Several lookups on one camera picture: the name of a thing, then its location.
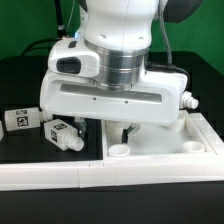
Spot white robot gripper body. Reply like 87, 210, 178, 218
39, 68, 189, 127

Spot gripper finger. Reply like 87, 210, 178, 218
121, 124, 136, 144
74, 117, 87, 139

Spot white square tabletop part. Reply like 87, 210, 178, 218
102, 111, 216, 160

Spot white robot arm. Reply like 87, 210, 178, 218
40, 0, 202, 143

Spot white U-shaped fence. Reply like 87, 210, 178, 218
0, 113, 224, 191

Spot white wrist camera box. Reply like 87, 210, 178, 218
48, 38, 100, 78

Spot black cables behind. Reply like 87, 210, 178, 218
20, 0, 84, 57

